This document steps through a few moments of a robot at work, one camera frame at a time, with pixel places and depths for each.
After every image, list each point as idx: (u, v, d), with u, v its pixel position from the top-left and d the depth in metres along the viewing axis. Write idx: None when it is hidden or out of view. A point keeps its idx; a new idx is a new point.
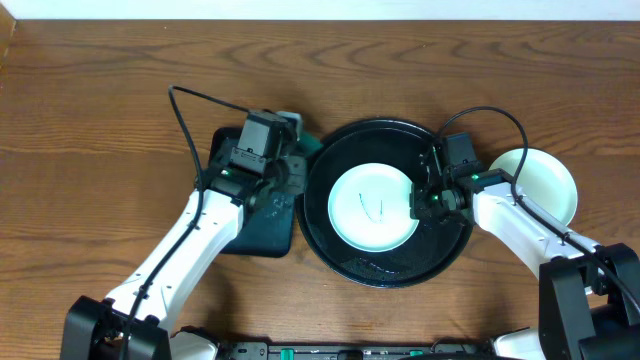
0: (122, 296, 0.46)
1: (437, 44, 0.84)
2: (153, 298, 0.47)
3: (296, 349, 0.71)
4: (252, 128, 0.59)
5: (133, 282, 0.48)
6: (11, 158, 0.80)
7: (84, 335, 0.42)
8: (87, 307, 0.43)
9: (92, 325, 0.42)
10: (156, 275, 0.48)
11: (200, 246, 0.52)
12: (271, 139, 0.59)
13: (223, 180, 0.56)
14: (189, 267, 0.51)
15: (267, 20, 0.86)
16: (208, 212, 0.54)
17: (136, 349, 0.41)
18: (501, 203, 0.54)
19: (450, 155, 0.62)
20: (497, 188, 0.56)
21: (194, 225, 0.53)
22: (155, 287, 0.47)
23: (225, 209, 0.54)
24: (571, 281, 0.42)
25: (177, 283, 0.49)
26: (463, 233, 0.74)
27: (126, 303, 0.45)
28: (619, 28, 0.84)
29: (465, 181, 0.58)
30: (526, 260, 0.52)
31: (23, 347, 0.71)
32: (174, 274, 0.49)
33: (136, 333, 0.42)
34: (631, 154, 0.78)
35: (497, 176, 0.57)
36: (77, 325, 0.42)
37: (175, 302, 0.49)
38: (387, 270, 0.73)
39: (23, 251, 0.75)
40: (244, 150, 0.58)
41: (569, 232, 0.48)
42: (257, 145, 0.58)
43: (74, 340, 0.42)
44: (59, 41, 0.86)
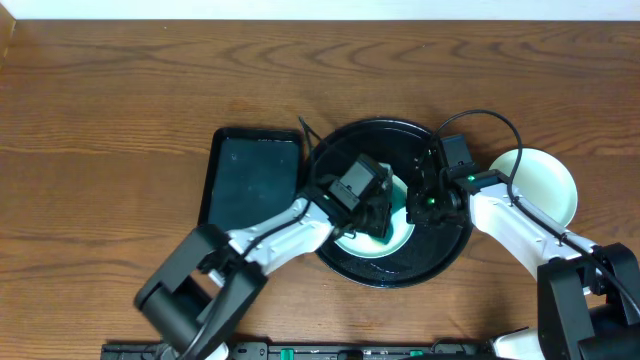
0: (238, 236, 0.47)
1: (437, 44, 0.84)
2: (261, 253, 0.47)
3: (296, 349, 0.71)
4: (358, 170, 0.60)
5: (247, 233, 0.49)
6: (11, 157, 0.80)
7: (197, 254, 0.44)
8: (213, 232, 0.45)
9: (213, 247, 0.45)
10: (267, 238, 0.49)
11: (301, 237, 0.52)
12: (368, 186, 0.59)
13: (324, 201, 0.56)
14: (288, 248, 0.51)
15: (267, 21, 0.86)
16: (310, 215, 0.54)
17: (239, 285, 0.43)
18: (498, 204, 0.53)
19: (445, 157, 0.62)
20: (494, 189, 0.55)
21: (299, 220, 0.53)
22: (264, 246, 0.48)
23: (320, 226, 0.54)
24: (569, 282, 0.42)
25: (278, 253, 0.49)
26: (463, 234, 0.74)
27: (241, 244, 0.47)
28: (618, 28, 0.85)
29: (462, 182, 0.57)
30: (524, 261, 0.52)
31: (21, 347, 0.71)
32: (279, 244, 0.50)
33: (245, 270, 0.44)
34: (631, 154, 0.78)
35: (493, 177, 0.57)
36: (198, 241, 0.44)
37: (270, 267, 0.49)
38: (384, 269, 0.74)
39: (23, 251, 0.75)
40: (345, 185, 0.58)
41: (566, 232, 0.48)
42: (358, 184, 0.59)
43: (187, 255, 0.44)
44: (60, 41, 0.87)
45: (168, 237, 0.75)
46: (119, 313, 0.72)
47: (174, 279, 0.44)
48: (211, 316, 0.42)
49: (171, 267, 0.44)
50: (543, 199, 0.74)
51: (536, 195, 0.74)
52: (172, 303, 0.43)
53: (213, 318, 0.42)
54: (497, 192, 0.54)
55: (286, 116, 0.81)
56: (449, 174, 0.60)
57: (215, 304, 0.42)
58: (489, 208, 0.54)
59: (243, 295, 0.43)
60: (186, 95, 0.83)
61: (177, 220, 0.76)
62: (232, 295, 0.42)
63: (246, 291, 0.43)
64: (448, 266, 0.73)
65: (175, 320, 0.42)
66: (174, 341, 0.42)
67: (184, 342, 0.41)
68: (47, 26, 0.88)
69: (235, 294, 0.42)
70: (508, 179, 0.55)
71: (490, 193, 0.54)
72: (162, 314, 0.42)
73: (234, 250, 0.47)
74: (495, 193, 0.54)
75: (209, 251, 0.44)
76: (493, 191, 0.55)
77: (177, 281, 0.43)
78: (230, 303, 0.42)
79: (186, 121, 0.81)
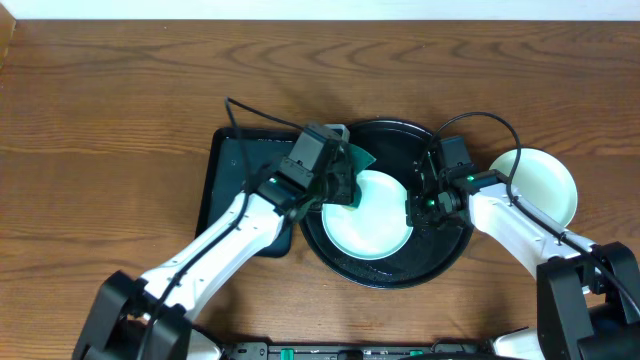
0: (155, 279, 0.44)
1: (437, 45, 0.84)
2: (185, 289, 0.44)
3: (296, 349, 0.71)
4: (306, 142, 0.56)
5: (168, 268, 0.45)
6: (11, 158, 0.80)
7: (111, 311, 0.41)
8: (121, 283, 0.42)
9: (122, 300, 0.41)
10: (190, 268, 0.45)
11: (235, 250, 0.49)
12: (320, 156, 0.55)
13: (268, 188, 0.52)
14: (221, 267, 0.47)
15: (268, 21, 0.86)
16: (250, 214, 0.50)
17: (158, 335, 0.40)
18: (497, 204, 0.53)
19: (444, 158, 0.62)
20: (494, 189, 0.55)
21: (236, 225, 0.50)
22: (187, 279, 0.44)
23: (265, 220, 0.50)
24: (569, 282, 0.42)
25: (209, 279, 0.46)
26: (459, 243, 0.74)
27: (159, 287, 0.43)
28: (618, 28, 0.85)
29: (461, 182, 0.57)
30: (523, 261, 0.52)
31: (22, 347, 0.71)
32: (208, 268, 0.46)
33: (161, 319, 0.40)
34: (631, 154, 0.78)
35: (492, 176, 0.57)
36: (107, 298, 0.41)
37: (203, 297, 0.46)
38: (380, 269, 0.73)
39: (24, 251, 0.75)
40: (294, 161, 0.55)
41: (565, 232, 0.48)
42: (308, 159, 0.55)
43: (100, 315, 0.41)
44: (60, 42, 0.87)
45: (167, 237, 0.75)
46: None
47: (99, 338, 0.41)
48: None
49: (91, 327, 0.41)
50: (542, 199, 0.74)
51: (536, 195, 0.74)
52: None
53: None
54: (496, 192, 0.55)
55: (286, 116, 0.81)
56: (448, 174, 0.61)
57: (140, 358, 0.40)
58: (488, 207, 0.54)
59: (165, 345, 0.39)
60: (186, 95, 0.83)
61: (177, 220, 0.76)
62: (155, 349, 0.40)
63: (167, 339, 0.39)
64: (447, 268, 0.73)
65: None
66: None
67: None
68: (48, 26, 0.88)
69: (157, 345, 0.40)
70: (507, 179, 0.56)
71: (489, 193, 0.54)
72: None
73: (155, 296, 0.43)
74: (494, 193, 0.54)
75: (121, 304, 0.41)
76: (492, 191, 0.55)
77: (103, 338, 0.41)
78: (156, 354, 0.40)
79: (186, 121, 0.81)
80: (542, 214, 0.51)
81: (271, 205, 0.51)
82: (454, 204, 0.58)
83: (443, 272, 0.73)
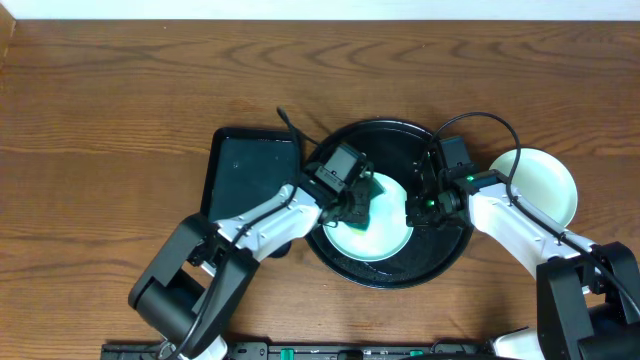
0: (226, 225, 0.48)
1: (436, 45, 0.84)
2: (250, 239, 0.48)
3: (296, 349, 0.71)
4: (340, 155, 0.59)
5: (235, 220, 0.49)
6: (11, 158, 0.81)
7: (186, 246, 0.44)
8: (201, 224, 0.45)
9: (200, 238, 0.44)
10: (255, 224, 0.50)
11: (288, 221, 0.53)
12: (352, 170, 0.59)
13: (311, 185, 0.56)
14: (277, 233, 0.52)
15: (267, 21, 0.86)
16: (298, 200, 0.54)
17: (231, 273, 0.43)
18: (496, 204, 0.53)
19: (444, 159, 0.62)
20: (493, 188, 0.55)
21: (287, 206, 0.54)
22: (252, 233, 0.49)
23: (309, 211, 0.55)
24: (569, 282, 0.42)
25: (267, 238, 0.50)
26: (460, 243, 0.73)
27: (230, 232, 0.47)
28: (618, 28, 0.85)
29: (460, 182, 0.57)
30: (524, 261, 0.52)
31: (22, 347, 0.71)
32: (267, 230, 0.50)
33: (234, 258, 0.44)
34: (631, 154, 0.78)
35: (492, 176, 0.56)
36: (185, 236, 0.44)
37: (262, 251, 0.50)
38: (380, 269, 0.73)
39: (23, 251, 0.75)
40: (329, 171, 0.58)
41: (565, 232, 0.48)
42: (342, 169, 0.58)
43: (174, 250, 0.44)
44: (60, 42, 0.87)
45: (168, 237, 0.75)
46: (119, 313, 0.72)
47: (167, 272, 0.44)
48: (207, 306, 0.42)
49: (161, 262, 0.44)
50: (542, 199, 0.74)
51: (536, 195, 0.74)
52: (167, 298, 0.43)
53: (208, 309, 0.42)
54: (495, 192, 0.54)
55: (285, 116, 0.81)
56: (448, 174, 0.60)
57: (209, 294, 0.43)
58: (488, 207, 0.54)
59: (235, 283, 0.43)
60: (186, 95, 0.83)
61: (177, 220, 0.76)
62: (225, 285, 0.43)
63: (237, 278, 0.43)
64: (447, 267, 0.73)
65: (170, 313, 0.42)
66: (172, 333, 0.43)
67: (181, 334, 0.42)
68: (47, 26, 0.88)
69: (228, 282, 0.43)
70: (507, 179, 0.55)
71: (489, 193, 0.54)
72: (157, 309, 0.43)
73: (223, 239, 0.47)
74: (493, 193, 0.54)
75: (197, 243, 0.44)
76: (491, 190, 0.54)
77: (171, 272, 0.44)
78: (225, 291, 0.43)
79: (186, 121, 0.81)
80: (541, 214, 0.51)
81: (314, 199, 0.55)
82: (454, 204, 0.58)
83: (443, 272, 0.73)
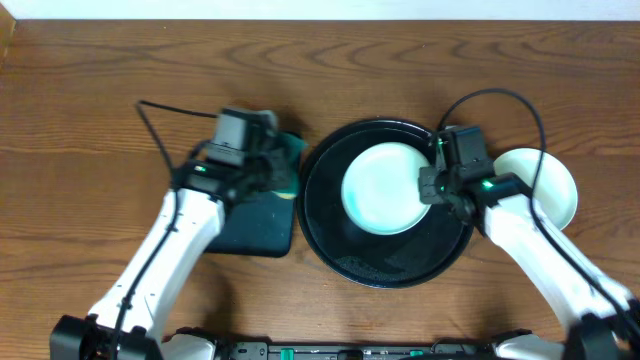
0: (106, 311, 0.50)
1: (437, 45, 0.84)
2: (136, 308, 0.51)
3: (296, 349, 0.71)
4: (228, 122, 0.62)
5: (116, 294, 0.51)
6: (11, 158, 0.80)
7: (71, 352, 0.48)
8: (71, 328, 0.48)
9: (78, 342, 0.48)
10: (136, 287, 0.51)
11: (177, 250, 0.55)
12: (245, 132, 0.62)
13: (197, 178, 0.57)
14: (169, 272, 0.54)
15: (267, 20, 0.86)
16: (184, 212, 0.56)
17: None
18: (523, 231, 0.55)
19: (459, 152, 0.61)
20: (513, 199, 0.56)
21: (173, 228, 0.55)
22: (136, 299, 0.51)
23: (202, 210, 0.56)
24: (602, 342, 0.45)
25: (160, 289, 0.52)
26: (460, 242, 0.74)
27: (111, 316, 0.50)
28: (620, 27, 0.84)
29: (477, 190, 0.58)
30: (548, 296, 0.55)
31: (24, 348, 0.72)
32: (154, 281, 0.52)
33: (124, 344, 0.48)
34: (631, 154, 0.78)
35: (511, 182, 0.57)
36: (64, 344, 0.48)
37: (161, 304, 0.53)
38: (380, 270, 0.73)
39: (23, 252, 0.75)
40: (221, 144, 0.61)
41: (597, 278, 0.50)
42: (234, 138, 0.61)
43: (65, 356, 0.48)
44: (59, 41, 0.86)
45: None
46: None
47: None
48: None
49: None
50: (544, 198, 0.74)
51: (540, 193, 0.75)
52: None
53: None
54: (514, 204, 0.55)
55: (285, 117, 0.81)
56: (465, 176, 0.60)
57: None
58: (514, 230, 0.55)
59: None
60: (186, 95, 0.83)
61: None
62: None
63: None
64: (447, 267, 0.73)
65: None
66: None
67: None
68: (46, 26, 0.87)
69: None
70: (527, 190, 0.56)
71: (509, 206, 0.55)
72: None
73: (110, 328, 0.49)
74: (518, 216, 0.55)
75: (78, 345, 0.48)
76: (517, 209, 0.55)
77: None
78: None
79: (186, 121, 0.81)
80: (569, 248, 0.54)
81: (205, 191, 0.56)
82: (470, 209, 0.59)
83: (443, 272, 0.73)
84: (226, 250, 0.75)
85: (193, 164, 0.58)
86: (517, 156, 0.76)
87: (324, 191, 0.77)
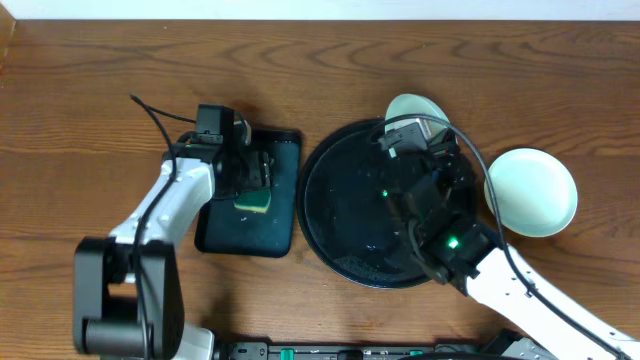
0: (123, 230, 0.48)
1: (437, 45, 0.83)
2: (153, 227, 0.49)
3: (296, 349, 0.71)
4: (205, 113, 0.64)
5: (131, 222, 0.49)
6: (12, 158, 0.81)
7: (95, 271, 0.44)
8: (93, 244, 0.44)
9: (101, 257, 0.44)
10: (149, 214, 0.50)
11: (180, 191, 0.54)
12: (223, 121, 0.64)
13: (190, 152, 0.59)
14: (178, 205, 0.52)
15: (267, 21, 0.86)
16: (183, 170, 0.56)
17: (149, 266, 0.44)
18: (518, 301, 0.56)
19: (421, 199, 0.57)
20: (486, 256, 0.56)
21: (175, 179, 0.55)
22: (153, 222, 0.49)
23: (198, 172, 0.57)
24: None
25: (172, 216, 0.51)
26: None
27: (128, 236, 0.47)
28: (621, 27, 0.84)
29: (446, 255, 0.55)
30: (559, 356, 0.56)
31: (23, 347, 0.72)
32: (166, 209, 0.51)
33: (144, 253, 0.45)
34: (632, 154, 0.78)
35: (476, 232, 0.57)
36: (84, 262, 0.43)
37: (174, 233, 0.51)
38: (380, 270, 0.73)
39: (23, 251, 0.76)
40: (202, 132, 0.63)
41: (617, 346, 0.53)
42: (213, 125, 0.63)
43: (85, 278, 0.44)
44: (59, 42, 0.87)
45: None
46: None
47: (92, 302, 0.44)
48: (152, 310, 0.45)
49: (82, 299, 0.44)
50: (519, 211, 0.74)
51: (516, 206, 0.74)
52: (109, 323, 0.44)
53: (151, 311, 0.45)
54: (490, 260, 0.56)
55: (285, 117, 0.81)
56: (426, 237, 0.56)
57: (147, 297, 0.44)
58: (509, 300, 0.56)
59: (160, 271, 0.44)
60: (186, 95, 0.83)
61: None
62: (152, 281, 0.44)
63: (159, 267, 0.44)
64: None
65: (121, 334, 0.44)
66: (133, 350, 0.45)
67: (140, 347, 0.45)
68: (46, 26, 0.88)
69: (153, 274, 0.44)
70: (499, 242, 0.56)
71: (484, 265, 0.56)
72: (107, 337, 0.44)
73: (128, 244, 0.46)
74: (507, 283, 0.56)
75: (102, 260, 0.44)
76: (501, 274, 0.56)
77: (96, 301, 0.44)
78: (156, 282, 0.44)
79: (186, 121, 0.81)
80: (563, 304, 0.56)
81: (199, 159, 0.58)
82: (444, 277, 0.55)
83: None
84: (227, 250, 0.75)
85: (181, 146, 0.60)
86: (518, 157, 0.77)
87: (323, 191, 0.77)
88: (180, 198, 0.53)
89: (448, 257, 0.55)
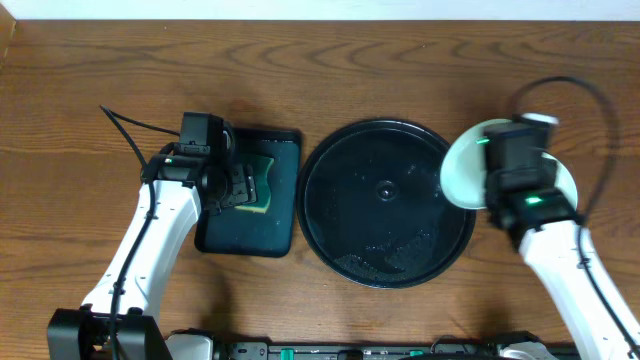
0: (100, 297, 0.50)
1: (437, 45, 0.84)
2: (130, 291, 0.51)
3: (296, 349, 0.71)
4: (190, 121, 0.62)
5: (107, 283, 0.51)
6: (12, 157, 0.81)
7: (70, 345, 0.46)
8: (67, 319, 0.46)
9: (75, 332, 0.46)
10: (124, 275, 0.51)
11: (160, 235, 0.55)
12: (209, 130, 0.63)
13: (170, 168, 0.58)
14: (156, 256, 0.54)
15: (268, 21, 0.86)
16: (162, 200, 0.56)
17: (126, 340, 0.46)
18: (567, 267, 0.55)
19: (508, 154, 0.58)
20: (556, 221, 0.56)
21: (154, 216, 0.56)
22: (128, 286, 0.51)
23: (180, 195, 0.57)
24: None
25: (150, 273, 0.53)
26: (460, 242, 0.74)
27: (105, 304, 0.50)
28: (620, 27, 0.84)
29: (521, 204, 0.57)
30: (575, 335, 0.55)
31: (23, 348, 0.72)
32: (145, 265, 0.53)
33: (123, 328, 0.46)
34: (631, 154, 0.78)
35: (556, 199, 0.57)
36: (61, 336, 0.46)
37: (153, 288, 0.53)
38: (380, 269, 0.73)
39: (23, 251, 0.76)
40: (187, 142, 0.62)
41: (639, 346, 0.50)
42: (198, 136, 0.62)
43: (63, 349, 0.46)
44: (59, 42, 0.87)
45: None
46: None
47: None
48: None
49: None
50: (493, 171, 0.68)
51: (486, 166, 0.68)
52: None
53: None
54: (556, 227, 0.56)
55: (286, 117, 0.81)
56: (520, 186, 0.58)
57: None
58: (557, 263, 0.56)
59: (137, 345, 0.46)
60: (186, 95, 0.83)
61: None
62: (130, 351, 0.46)
63: (135, 341, 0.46)
64: (447, 267, 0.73)
65: None
66: None
67: None
68: (46, 26, 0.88)
69: (131, 348, 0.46)
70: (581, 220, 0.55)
71: (550, 228, 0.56)
72: None
73: (107, 313, 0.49)
74: (563, 249, 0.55)
75: (76, 334, 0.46)
76: (561, 241, 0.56)
77: None
78: (134, 353, 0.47)
79: None
80: (610, 294, 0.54)
81: (180, 181, 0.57)
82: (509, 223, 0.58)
83: (443, 272, 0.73)
84: (227, 251, 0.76)
85: (163, 157, 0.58)
86: None
87: (324, 191, 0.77)
88: (158, 247, 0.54)
89: (522, 208, 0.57)
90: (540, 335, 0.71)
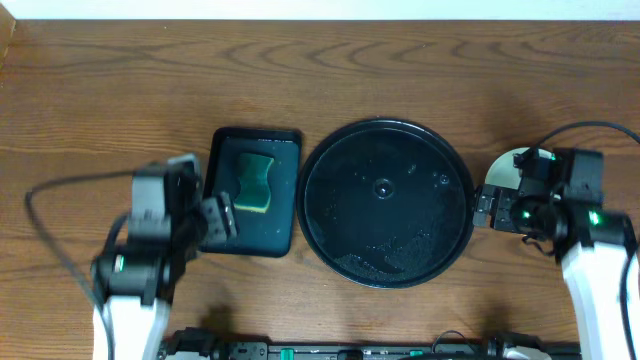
0: None
1: (437, 45, 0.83)
2: None
3: (296, 349, 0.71)
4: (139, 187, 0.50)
5: None
6: (11, 157, 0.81)
7: None
8: None
9: None
10: None
11: None
12: (168, 197, 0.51)
13: (120, 274, 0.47)
14: None
15: (268, 20, 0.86)
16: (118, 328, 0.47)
17: None
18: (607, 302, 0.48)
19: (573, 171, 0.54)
20: (609, 248, 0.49)
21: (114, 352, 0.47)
22: None
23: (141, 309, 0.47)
24: None
25: None
26: (460, 242, 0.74)
27: None
28: (621, 27, 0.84)
29: (582, 219, 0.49)
30: None
31: (22, 347, 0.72)
32: None
33: None
34: (630, 155, 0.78)
35: (620, 231, 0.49)
36: None
37: None
38: (380, 269, 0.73)
39: (23, 251, 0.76)
40: (141, 215, 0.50)
41: None
42: (154, 206, 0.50)
43: None
44: (60, 42, 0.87)
45: None
46: None
47: None
48: None
49: None
50: None
51: None
52: None
53: None
54: (608, 263, 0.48)
55: (286, 116, 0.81)
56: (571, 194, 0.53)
57: None
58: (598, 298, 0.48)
59: None
60: (186, 94, 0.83)
61: None
62: None
63: None
64: (447, 267, 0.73)
65: None
66: None
67: None
68: (46, 26, 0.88)
69: None
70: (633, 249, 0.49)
71: (600, 249, 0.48)
72: None
73: None
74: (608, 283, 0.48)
75: None
76: (608, 273, 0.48)
77: None
78: None
79: (187, 121, 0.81)
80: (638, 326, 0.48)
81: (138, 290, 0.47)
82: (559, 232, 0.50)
83: (443, 273, 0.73)
84: (226, 250, 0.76)
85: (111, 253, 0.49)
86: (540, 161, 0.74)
87: (324, 191, 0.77)
88: None
89: (582, 223, 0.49)
90: (540, 335, 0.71)
